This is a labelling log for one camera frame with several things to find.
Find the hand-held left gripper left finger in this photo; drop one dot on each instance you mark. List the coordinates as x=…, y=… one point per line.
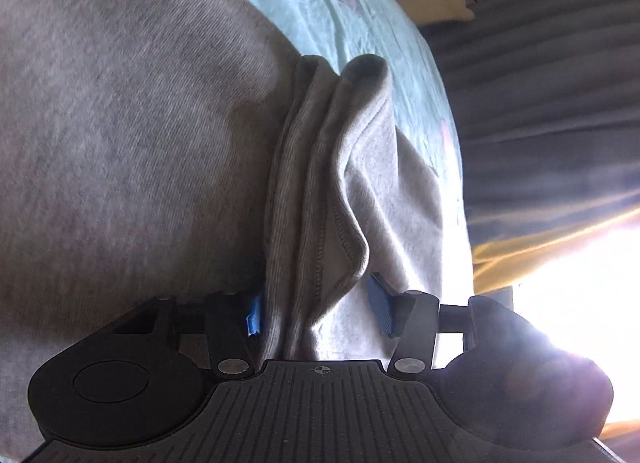
x=255, y=315

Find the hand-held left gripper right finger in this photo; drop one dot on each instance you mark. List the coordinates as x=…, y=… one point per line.
x=381, y=305

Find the grey pants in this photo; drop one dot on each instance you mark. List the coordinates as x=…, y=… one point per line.
x=150, y=143

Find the dark grey pleated curtain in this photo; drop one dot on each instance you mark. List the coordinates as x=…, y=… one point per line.
x=540, y=108

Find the light blue printed blanket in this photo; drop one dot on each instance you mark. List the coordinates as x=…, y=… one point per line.
x=330, y=8

